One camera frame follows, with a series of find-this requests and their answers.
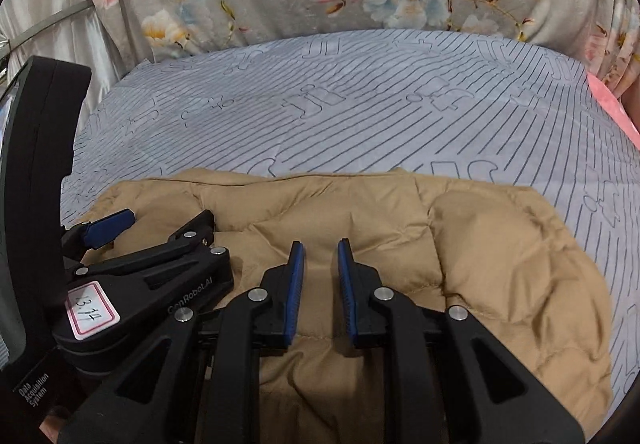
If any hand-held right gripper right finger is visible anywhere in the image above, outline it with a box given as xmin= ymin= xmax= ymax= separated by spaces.
xmin=337 ymin=238 xmax=586 ymax=444

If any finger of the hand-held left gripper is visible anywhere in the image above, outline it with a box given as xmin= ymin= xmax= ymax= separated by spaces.
xmin=62 ymin=208 xmax=137 ymax=270
xmin=95 ymin=210 xmax=235 ymax=325

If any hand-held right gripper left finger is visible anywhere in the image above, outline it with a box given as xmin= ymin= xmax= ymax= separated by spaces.
xmin=57 ymin=240 xmax=306 ymax=444

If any tan quilted jacket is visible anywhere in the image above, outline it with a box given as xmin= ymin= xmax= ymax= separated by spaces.
xmin=77 ymin=169 xmax=615 ymax=444

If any person's left hand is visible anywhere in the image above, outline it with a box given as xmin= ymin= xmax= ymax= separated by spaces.
xmin=42 ymin=416 xmax=67 ymax=444

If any metal bar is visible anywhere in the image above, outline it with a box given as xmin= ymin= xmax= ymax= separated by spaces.
xmin=7 ymin=0 xmax=96 ymax=52

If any grey striped bedsheet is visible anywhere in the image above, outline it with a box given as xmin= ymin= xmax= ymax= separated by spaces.
xmin=0 ymin=29 xmax=640 ymax=417

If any pink cloth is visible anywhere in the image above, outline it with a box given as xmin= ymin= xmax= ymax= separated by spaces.
xmin=587 ymin=73 xmax=640 ymax=147

